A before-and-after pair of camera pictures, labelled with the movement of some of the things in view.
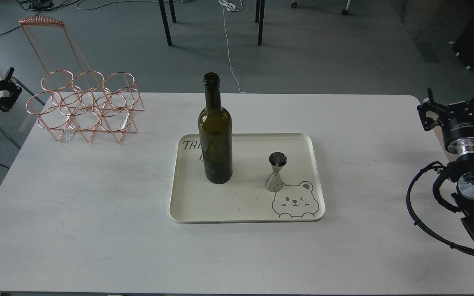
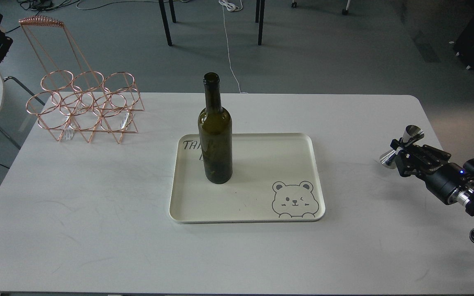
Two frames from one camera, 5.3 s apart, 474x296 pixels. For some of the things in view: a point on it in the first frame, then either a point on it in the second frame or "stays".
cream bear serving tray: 245,198 stays
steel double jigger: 274,183 to 412,133
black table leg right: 261,8 stays
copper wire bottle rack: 74,98 stays
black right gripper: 465,125 to 442,179
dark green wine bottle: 215,130 stays
